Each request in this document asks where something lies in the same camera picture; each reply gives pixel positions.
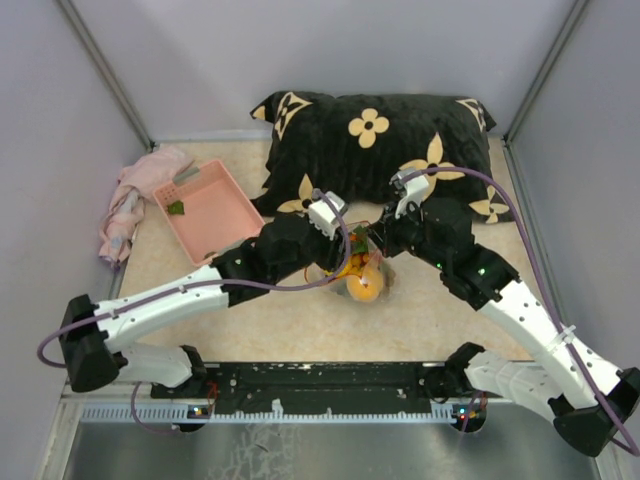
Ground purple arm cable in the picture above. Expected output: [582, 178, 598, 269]
[399, 166, 640, 456]
[37, 188, 351, 436]

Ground pink cloth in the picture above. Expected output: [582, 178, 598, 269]
[99, 146, 193, 268]

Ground red cherry sprig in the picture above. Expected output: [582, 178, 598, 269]
[349, 224, 376, 255]

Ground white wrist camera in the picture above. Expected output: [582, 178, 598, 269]
[307, 191, 348, 240]
[390, 167, 429, 219]

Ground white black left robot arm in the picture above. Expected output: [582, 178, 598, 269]
[57, 214, 349, 397]

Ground black pillow cream flowers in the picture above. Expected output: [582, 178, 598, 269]
[251, 90, 513, 224]

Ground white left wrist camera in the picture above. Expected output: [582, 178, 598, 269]
[307, 191, 348, 240]

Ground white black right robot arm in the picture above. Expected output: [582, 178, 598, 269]
[370, 198, 639, 457]

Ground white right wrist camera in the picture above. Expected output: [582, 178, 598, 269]
[390, 167, 429, 219]

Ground green loose leaf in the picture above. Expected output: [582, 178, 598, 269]
[166, 200, 185, 216]

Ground orange peach fruit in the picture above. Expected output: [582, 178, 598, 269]
[346, 267, 385, 303]

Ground yellow lemon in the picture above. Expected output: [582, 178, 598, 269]
[336, 253, 371, 279]

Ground pink plastic basket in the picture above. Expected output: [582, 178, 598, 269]
[153, 159, 264, 266]

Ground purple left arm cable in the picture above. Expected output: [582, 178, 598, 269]
[37, 188, 351, 436]

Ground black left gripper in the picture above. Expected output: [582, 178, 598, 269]
[272, 207, 357, 283]

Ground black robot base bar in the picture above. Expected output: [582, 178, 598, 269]
[151, 342, 485, 415]

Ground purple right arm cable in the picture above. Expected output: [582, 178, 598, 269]
[399, 166, 640, 456]

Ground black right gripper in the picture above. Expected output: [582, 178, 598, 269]
[364, 196, 449, 270]

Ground clear zip bag orange zipper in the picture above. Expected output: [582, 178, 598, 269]
[322, 220, 396, 304]

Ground white slotted cable duct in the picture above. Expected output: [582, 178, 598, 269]
[79, 402, 489, 425]

